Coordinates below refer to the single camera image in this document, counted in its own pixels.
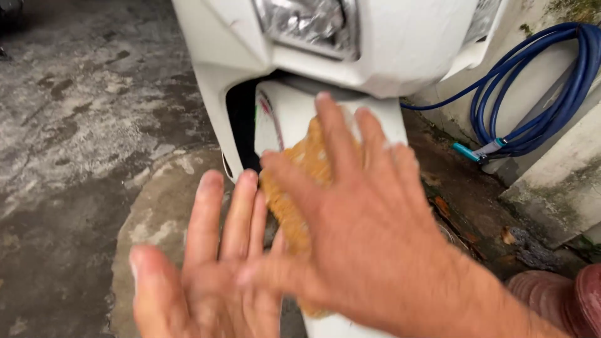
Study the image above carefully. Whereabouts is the white scooter body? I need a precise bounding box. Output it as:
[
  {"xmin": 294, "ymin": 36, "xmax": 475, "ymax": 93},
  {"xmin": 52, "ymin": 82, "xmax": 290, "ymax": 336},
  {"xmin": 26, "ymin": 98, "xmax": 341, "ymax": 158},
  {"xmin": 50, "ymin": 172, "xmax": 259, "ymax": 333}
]
[{"xmin": 171, "ymin": 0, "xmax": 503, "ymax": 184}]

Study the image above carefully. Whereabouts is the clear scooter turn signal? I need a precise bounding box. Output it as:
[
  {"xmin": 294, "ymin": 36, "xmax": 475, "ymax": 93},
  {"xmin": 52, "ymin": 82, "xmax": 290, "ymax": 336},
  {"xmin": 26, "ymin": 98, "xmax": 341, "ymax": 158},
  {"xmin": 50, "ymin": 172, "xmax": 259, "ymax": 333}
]
[{"xmin": 465, "ymin": 0, "xmax": 501, "ymax": 45}]

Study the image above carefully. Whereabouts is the clear scooter headlight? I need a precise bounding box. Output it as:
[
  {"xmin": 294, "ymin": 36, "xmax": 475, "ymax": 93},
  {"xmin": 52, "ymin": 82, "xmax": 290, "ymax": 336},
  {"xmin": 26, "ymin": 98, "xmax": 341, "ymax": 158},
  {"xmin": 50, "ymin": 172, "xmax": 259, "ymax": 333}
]
[{"xmin": 251, "ymin": 0, "xmax": 360, "ymax": 62}]

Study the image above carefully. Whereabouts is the reddish-brown ribbed pot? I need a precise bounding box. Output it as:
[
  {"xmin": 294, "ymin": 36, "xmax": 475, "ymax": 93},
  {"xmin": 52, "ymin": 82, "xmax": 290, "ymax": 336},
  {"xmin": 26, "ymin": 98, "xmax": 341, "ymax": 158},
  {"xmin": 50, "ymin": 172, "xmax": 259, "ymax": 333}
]
[
  {"xmin": 575, "ymin": 263, "xmax": 601, "ymax": 338},
  {"xmin": 507, "ymin": 270, "xmax": 583, "ymax": 338}
]

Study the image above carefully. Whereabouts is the person's right hand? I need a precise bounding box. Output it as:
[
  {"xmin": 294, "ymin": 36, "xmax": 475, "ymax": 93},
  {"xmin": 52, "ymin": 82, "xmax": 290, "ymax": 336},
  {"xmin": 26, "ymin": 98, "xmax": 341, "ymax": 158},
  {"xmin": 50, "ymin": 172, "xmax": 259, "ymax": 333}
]
[{"xmin": 236, "ymin": 91, "xmax": 452, "ymax": 331}]

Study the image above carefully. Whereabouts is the orange sponge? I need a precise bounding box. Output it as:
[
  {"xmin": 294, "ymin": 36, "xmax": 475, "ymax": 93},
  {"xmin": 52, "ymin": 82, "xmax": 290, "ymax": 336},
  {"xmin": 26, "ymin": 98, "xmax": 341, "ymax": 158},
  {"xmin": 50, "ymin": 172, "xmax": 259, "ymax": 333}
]
[{"xmin": 258, "ymin": 115, "xmax": 362, "ymax": 320}]

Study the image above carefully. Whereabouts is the mossy concrete block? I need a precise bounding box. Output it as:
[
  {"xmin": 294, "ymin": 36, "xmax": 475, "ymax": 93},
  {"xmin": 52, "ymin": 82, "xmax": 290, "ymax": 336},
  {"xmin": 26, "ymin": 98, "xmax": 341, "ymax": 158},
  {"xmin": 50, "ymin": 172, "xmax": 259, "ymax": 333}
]
[{"xmin": 500, "ymin": 101, "xmax": 601, "ymax": 249}]

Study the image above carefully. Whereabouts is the teal hose nozzle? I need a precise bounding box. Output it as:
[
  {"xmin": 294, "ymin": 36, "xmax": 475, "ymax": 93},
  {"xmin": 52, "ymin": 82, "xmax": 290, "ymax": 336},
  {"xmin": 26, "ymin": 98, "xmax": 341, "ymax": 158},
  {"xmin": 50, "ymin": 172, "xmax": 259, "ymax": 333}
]
[{"xmin": 452, "ymin": 137, "xmax": 508, "ymax": 165}]

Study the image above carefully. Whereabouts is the person's left hand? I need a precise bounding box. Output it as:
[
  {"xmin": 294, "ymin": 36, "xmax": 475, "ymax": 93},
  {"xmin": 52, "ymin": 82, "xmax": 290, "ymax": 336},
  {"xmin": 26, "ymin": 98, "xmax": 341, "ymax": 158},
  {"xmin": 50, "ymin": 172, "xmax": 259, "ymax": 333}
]
[{"xmin": 129, "ymin": 169, "xmax": 289, "ymax": 338}]

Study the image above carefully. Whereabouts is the coiled blue hose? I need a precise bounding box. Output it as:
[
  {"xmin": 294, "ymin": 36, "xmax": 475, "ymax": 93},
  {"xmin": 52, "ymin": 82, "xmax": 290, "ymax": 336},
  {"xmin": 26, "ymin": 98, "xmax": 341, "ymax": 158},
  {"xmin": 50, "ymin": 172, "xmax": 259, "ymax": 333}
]
[{"xmin": 400, "ymin": 21, "xmax": 601, "ymax": 158}]

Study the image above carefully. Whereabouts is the white scooter front fender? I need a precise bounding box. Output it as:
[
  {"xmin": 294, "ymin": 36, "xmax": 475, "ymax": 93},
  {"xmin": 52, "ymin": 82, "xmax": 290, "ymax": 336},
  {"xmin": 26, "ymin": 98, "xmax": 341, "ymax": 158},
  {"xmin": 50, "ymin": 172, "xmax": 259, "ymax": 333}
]
[{"xmin": 254, "ymin": 80, "xmax": 409, "ymax": 338}]

